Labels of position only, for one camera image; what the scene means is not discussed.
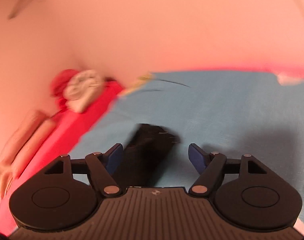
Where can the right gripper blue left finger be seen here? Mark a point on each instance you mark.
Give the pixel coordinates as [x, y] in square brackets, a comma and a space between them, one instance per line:
[112, 158]

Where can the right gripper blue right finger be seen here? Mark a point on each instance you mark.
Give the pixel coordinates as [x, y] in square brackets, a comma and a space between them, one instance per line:
[198, 157]

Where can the black pants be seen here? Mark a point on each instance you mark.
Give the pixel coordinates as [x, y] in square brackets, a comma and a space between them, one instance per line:
[145, 156]

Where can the red blanket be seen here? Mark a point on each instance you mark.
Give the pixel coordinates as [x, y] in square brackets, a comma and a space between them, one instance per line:
[70, 127]

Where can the blue floral bed sheet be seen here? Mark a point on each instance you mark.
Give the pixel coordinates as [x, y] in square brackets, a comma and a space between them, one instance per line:
[234, 113]

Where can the pink folded towel lower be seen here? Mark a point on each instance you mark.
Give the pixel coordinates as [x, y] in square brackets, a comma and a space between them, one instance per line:
[30, 148]

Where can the beige crumpled cloth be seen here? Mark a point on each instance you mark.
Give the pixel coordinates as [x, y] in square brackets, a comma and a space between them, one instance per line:
[82, 89]

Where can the red crumpled cloth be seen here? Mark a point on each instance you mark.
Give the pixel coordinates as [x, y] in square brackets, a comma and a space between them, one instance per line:
[60, 81]

